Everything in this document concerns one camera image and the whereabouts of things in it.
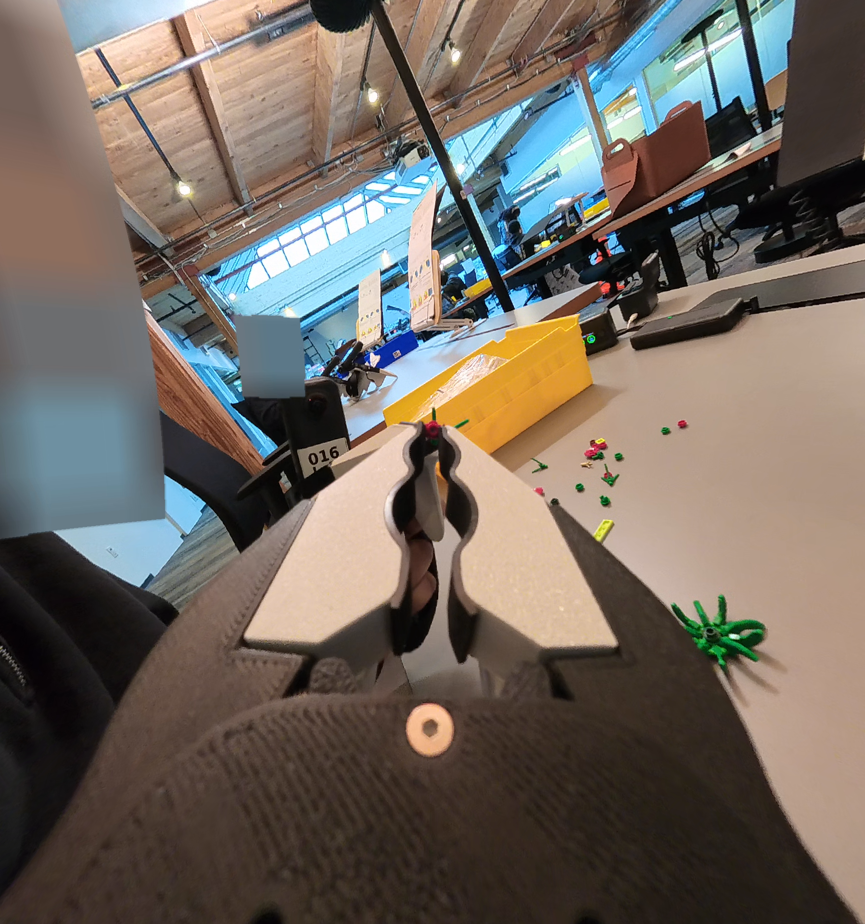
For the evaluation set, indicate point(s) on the scattered small toy pieces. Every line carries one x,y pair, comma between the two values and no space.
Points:
598,455

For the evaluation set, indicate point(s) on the small blue bin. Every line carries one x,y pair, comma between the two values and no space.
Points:
396,350

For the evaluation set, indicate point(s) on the green toy leaf cluster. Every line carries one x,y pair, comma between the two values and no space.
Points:
717,635

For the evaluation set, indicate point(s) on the lime flat toy plate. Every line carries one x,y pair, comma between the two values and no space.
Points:
603,530

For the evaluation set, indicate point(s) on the yellow plastic bin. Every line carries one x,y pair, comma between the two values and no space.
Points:
519,390

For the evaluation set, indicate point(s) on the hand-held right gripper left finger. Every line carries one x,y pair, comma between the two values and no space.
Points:
317,577

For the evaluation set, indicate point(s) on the small instruction board on stand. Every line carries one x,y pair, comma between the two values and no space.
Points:
369,307

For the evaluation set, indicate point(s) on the dark desk divider panel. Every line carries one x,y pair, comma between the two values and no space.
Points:
822,86

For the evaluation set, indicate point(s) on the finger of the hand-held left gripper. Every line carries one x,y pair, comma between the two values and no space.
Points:
430,505
360,458

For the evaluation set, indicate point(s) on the neighbouring pale table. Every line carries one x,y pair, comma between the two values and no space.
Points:
411,379

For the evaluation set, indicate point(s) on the brown tote bag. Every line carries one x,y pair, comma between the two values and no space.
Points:
656,166

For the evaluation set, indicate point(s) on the person's left hand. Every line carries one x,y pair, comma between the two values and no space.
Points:
422,577

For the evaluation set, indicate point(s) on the crinkled clear plastic bag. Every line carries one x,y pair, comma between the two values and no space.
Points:
476,372

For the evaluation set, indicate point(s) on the green toy stem piece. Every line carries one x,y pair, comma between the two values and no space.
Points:
433,415

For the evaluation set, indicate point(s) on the idle hand-held gripper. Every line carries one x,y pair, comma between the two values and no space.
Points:
371,379
339,368

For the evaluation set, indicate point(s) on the large instruction board on stand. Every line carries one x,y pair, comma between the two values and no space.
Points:
423,267

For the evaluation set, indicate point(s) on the black power adapter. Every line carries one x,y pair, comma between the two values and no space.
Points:
685,325

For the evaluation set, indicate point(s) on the black charger green light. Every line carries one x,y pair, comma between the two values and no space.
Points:
597,336

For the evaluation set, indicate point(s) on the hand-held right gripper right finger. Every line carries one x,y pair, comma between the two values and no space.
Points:
541,577

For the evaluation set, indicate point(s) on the black charging dock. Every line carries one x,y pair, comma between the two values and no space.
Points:
638,289

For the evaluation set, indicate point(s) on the black floor lamp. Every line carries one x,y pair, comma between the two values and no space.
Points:
440,148

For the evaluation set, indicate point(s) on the ceiling projector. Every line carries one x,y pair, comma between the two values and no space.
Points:
411,153

